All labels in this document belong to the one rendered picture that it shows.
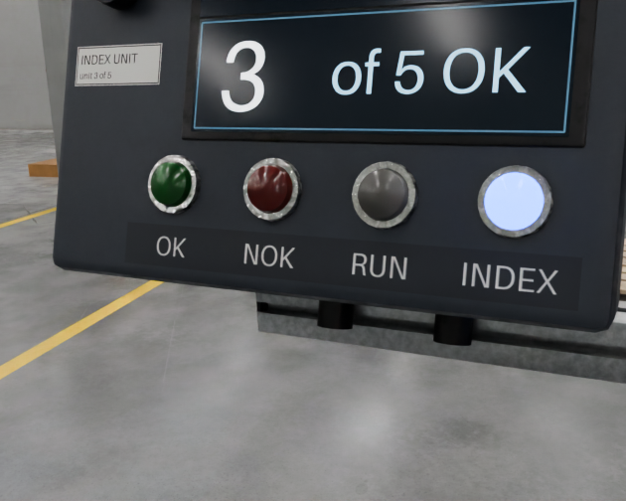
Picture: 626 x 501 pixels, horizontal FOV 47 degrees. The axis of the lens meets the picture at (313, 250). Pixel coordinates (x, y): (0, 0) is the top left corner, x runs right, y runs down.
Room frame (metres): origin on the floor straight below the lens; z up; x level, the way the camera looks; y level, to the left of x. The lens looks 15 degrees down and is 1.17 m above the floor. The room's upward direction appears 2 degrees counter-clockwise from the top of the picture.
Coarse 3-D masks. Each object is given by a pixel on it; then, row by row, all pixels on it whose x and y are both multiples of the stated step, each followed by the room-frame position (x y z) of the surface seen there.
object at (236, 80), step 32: (224, 32) 0.33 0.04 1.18; (256, 32) 0.32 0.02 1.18; (288, 32) 0.31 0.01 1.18; (224, 64) 0.32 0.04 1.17; (256, 64) 0.32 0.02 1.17; (288, 64) 0.31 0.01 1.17; (224, 96) 0.32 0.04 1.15; (256, 96) 0.31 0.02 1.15; (288, 96) 0.31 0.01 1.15; (192, 128) 0.32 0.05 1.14; (224, 128) 0.32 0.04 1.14; (256, 128) 0.31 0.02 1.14; (288, 128) 0.30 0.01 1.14
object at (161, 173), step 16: (160, 160) 0.32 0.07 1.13; (176, 160) 0.32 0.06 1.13; (160, 176) 0.31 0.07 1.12; (176, 176) 0.31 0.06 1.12; (192, 176) 0.31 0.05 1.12; (160, 192) 0.31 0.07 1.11; (176, 192) 0.31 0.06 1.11; (192, 192) 0.31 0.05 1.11; (160, 208) 0.32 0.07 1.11; (176, 208) 0.31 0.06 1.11
